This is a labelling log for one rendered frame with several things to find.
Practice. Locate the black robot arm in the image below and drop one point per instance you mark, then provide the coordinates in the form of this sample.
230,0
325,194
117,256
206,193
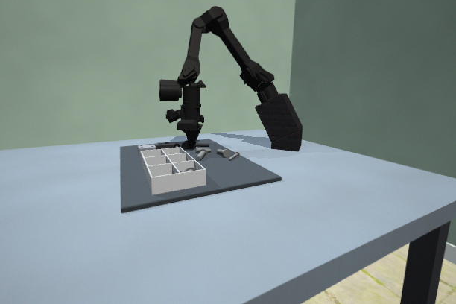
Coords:
216,21

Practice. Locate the grey clevis fork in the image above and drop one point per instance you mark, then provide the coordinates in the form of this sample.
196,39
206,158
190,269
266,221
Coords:
185,145

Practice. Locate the white compartment tray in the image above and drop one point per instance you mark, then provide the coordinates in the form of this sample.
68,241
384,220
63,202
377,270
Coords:
164,166

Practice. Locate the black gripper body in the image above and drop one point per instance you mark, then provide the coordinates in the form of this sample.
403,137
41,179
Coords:
192,116

